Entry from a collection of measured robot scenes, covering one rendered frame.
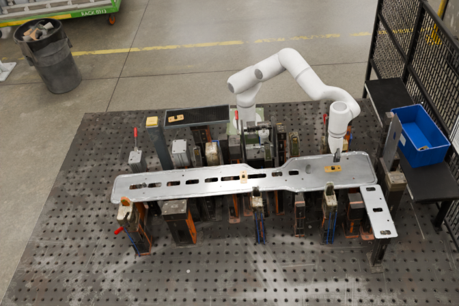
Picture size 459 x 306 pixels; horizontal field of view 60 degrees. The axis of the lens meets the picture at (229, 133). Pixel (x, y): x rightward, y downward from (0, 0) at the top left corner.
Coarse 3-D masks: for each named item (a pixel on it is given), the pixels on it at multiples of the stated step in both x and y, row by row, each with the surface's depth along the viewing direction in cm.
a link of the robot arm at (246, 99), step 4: (256, 84) 240; (260, 84) 241; (252, 88) 244; (256, 88) 243; (244, 92) 246; (248, 92) 245; (252, 92) 244; (256, 92) 244; (236, 96) 249; (240, 96) 246; (244, 96) 245; (248, 96) 245; (252, 96) 245; (236, 100) 250; (240, 100) 246; (244, 100) 245; (248, 100) 245; (252, 100) 246; (240, 104) 248; (244, 104) 246; (248, 104) 247; (252, 104) 248
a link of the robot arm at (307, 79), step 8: (304, 72) 181; (312, 72) 182; (296, 80) 185; (304, 80) 181; (312, 80) 180; (320, 80) 182; (304, 88) 183; (312, 88) 180; (320, 88) 179; (328, 88) 180; (336, 88) 181; (312, 96) 181; (320, 96) 180; (328, 96) 183; (336, 96) 183; (344, 96) 181; (352, 104) 179; (352, 112) 178
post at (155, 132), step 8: (152, 128) 224; (160, 128) 227; (152, 136) 228; (160, 136) 228; (160, 144) 234; (160, 152) 239; (168, 152) 245; (160, 160) 244; (168, 160) 244; (168, 168) 250
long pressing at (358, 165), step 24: (192, 168) 216; (216, 168) 215; (240, 168) 213; (288, 168) 209; (312, 168) 208; (360, 168) 204; (120, 192) 211; (144, 192) 209; (168, 192) 207; (192, 192) 206; (216, 192) 204; (240, 192) 203
